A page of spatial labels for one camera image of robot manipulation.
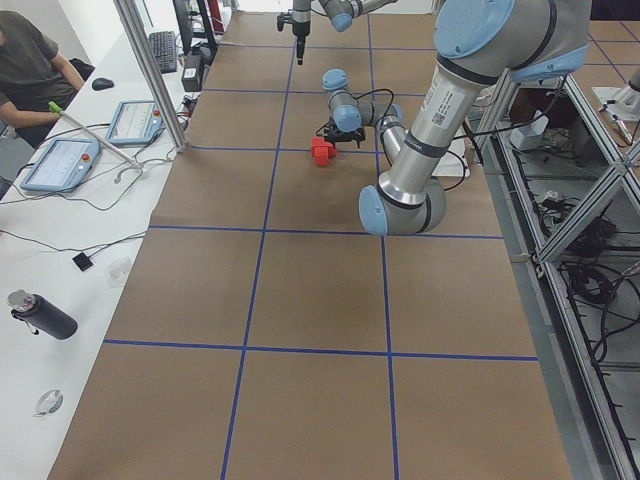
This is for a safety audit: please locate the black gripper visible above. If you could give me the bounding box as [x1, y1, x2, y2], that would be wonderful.
[293, 21, 309, 66]
[315, 122, 366, 146]

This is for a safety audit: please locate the second robot base background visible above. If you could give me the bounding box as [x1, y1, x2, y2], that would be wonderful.
[592, 70, 639, 121]

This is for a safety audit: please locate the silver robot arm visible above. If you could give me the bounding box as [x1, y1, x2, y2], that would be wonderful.
[322, 0, 592, 236]
[276, 0, 391, 65]

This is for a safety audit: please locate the black power adapter box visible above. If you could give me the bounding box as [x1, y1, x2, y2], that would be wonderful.
[181, 54, 202, 92]

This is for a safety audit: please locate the black keyboard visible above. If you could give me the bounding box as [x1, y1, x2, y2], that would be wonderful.
[148, 31, 177, 74]

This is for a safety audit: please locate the far blue teach pendant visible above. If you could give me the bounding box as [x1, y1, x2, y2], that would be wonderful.
[107, 100, 164, 147]

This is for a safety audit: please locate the blue teach pendant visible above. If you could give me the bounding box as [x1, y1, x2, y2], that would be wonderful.
[107, 100, 164, 147]
[20, 138, 101, 193]

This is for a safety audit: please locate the black computer mouse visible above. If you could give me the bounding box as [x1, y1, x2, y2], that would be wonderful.
[91, 77, 114, 91]

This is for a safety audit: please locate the white stick green tip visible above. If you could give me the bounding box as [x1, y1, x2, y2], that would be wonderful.
[48, 101, 142, 171]

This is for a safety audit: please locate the seated person in green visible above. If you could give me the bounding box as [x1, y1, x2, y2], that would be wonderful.
[1, 10, 84, 148]

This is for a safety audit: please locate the near blue teach pendant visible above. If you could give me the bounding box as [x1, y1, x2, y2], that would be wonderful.
[20, 138, 101, 193]

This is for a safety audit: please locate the small black square pad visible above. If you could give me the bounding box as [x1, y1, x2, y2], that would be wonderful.
[72, 252, 93, 272]

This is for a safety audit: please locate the black water bottle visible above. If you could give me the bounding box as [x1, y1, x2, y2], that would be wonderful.
[7, 289, 78, 340]

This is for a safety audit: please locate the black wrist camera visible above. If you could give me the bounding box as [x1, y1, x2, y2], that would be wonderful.
[276, 11, 293, 32]

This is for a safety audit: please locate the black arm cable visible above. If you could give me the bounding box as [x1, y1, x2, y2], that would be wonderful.
[349, 88, 531, 191]

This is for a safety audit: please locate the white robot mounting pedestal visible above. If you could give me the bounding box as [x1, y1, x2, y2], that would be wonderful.
[432, 150, 469, 178]

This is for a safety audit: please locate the aluminium frame post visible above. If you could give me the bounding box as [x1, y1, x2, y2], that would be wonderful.
[113, 0, 187, 153]

